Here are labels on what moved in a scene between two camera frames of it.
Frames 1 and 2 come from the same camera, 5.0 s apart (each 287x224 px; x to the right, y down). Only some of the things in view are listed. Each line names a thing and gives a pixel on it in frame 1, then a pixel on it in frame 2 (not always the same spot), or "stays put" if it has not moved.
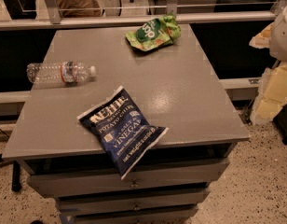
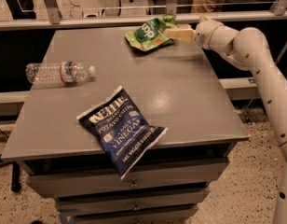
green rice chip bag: x=156 y=33 stays put
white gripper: x=282 y=36 to x=206 y=34
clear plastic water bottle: x=66 y=71 stays put
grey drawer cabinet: x=174 y=86 stays put
